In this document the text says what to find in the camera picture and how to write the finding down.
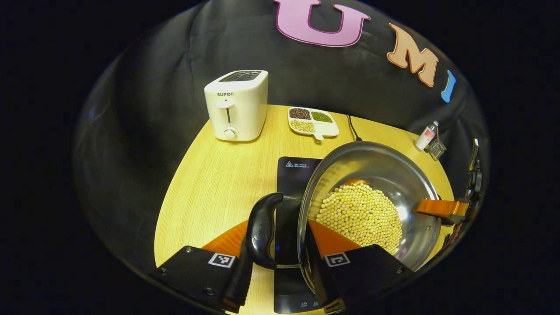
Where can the black induction cooktop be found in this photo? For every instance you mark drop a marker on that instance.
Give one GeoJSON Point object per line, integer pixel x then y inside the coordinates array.
{"type": "Point", "coordinates": [291, 175]}

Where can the white toaster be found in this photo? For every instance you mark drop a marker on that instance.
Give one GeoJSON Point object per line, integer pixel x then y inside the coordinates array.
{"type": "Point", "coordinates": [243, 109]}

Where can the clear bottle with pink label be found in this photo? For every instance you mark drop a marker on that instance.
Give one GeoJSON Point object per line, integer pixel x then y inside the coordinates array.
{"type": "Point", "coordinates": [425, 138]}

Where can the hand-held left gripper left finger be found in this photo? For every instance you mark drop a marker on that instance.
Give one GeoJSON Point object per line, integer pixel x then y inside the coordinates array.
{"type": "Point", "coordinates": [240, 284]}

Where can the black backdrop cloth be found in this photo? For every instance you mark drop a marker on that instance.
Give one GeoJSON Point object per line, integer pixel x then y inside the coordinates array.
{"type": "Point", "coordinates": [153, 87]}

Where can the clear ribbed glass holder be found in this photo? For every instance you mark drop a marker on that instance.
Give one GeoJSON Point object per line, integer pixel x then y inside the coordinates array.
{"type": "Point", "coordinates": [437, 150]}

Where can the white divided bean dish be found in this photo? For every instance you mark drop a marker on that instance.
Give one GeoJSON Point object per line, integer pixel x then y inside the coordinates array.
{"type": "Point", "coordinates": [326, 127]}

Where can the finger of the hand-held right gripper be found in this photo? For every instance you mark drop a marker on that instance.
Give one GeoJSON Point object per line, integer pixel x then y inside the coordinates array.
{"type": "Point", "coordinates": [439, 208]}

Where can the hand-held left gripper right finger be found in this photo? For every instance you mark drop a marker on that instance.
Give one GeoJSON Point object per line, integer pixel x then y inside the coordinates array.
{"type": "Point", "coordinates": [321, 280]}

